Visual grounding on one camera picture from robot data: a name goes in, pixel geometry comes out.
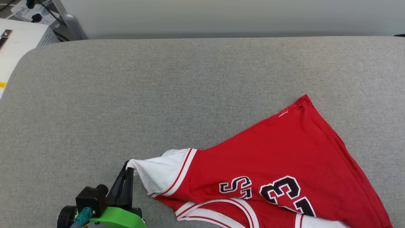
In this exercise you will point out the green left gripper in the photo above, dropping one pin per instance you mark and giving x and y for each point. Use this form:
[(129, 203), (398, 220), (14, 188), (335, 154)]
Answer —
[(117, 220)]

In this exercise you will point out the red and white basketball jersey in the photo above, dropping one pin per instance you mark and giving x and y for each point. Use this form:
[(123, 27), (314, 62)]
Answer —
[(269, 152)]

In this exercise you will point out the small yellow label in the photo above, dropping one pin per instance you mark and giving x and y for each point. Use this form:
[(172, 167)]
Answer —
[(2, 85)]

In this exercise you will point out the pale metal table leg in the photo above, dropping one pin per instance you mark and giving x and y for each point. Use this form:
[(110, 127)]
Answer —
[(74, 27)]

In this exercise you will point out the white cabinet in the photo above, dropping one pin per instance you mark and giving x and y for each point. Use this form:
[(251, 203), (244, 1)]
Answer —
[(22, 41)]

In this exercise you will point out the white power strip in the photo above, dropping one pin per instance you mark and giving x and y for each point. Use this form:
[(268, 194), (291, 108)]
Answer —
[(47, 17)]

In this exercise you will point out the black power plug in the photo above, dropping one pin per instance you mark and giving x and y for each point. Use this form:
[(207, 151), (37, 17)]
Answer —
[(36, 17), (30, 3)]

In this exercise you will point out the black metal strip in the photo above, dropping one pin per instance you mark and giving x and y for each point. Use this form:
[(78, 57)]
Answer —
[(5, 35)]

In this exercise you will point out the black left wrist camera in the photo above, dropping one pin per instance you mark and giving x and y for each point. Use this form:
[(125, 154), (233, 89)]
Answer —
[(91, 199)]

